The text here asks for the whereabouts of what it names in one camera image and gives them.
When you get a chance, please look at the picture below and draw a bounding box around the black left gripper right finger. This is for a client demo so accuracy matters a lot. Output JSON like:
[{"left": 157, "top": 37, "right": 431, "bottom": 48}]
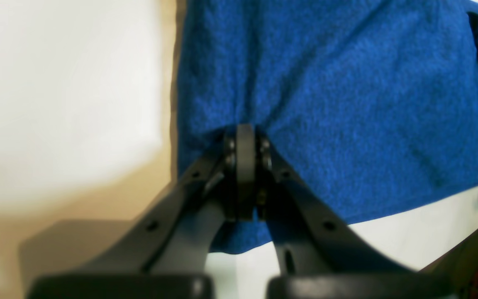
[{"left": 236, "top": 124, "right": 455, "bottom": 299}]

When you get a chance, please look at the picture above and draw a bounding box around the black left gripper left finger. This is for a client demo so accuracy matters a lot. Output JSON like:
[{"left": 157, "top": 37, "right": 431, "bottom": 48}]
[{"left": 28, "top": 131, "right": 239, "bottom": 299}]

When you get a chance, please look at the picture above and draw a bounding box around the dark blue t-shirt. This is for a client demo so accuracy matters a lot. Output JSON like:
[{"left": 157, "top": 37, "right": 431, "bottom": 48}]
[{"left": 177, "top": 0, "right": 478, "bottom": 255}]

